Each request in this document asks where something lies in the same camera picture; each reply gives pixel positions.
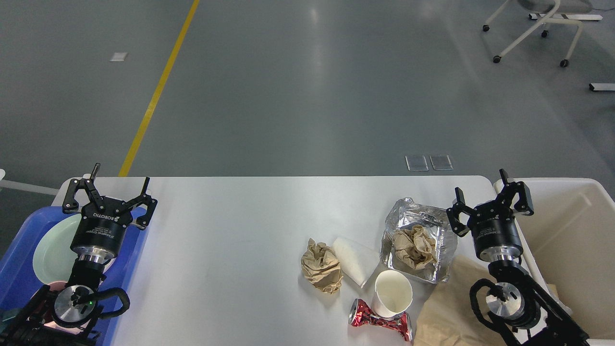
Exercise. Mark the white table leg bar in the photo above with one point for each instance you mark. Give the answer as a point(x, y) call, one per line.
point(602, 87)

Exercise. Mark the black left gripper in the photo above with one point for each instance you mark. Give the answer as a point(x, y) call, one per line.
point(103, 230)

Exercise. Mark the white rolling chair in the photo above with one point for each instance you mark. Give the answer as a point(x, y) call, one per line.
point(551, 12)

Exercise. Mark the crushed red can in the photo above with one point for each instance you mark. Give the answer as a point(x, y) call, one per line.
point(361, 314)

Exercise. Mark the brown paper in foil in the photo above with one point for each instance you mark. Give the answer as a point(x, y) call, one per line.
point(414, 247)

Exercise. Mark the brown paper bag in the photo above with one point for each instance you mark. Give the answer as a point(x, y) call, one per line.
point(446, 319)

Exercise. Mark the beige plastic bin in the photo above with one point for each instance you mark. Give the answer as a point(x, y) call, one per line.
point(571, 238)

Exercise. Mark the crumpled brown paper ball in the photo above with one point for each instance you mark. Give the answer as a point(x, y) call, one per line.
point(321, 267)

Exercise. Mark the white chair base leg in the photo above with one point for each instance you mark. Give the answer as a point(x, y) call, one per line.
point(25, 187)

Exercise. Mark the white crushed paper cup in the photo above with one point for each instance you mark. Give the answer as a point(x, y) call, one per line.
point(357, 261)

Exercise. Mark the mint green plate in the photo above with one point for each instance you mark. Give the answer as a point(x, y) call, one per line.
point(54, 257)

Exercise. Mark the silver foil container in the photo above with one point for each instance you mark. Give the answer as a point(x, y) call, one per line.
point(406, 213)

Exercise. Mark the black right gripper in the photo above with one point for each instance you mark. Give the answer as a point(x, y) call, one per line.
point(493, 226)

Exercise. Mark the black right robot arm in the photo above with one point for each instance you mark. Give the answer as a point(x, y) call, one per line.
point(514, 300)

